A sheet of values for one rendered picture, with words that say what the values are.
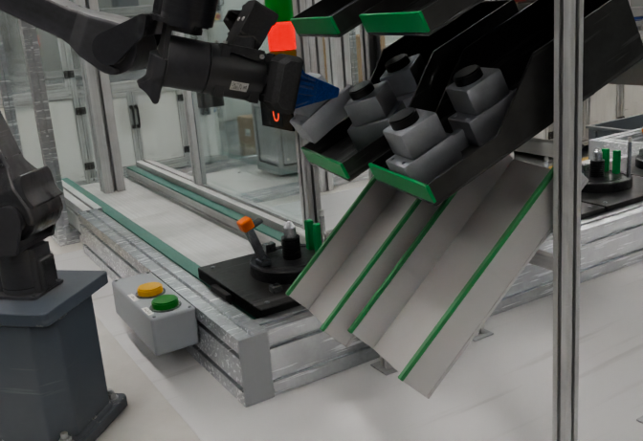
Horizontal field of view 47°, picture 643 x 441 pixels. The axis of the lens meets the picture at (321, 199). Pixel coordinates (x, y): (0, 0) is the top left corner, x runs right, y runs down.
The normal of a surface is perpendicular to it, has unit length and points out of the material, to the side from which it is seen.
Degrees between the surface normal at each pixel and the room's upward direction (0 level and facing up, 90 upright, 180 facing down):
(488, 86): 90
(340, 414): 0
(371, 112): 109
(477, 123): 90
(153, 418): 0
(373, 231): 45
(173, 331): 90
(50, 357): 89
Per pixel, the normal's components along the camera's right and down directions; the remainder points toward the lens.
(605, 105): 0.52, 0.18
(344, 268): -0.71, -0.57
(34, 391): -0.23, 0.26
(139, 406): -0.07, -0.96
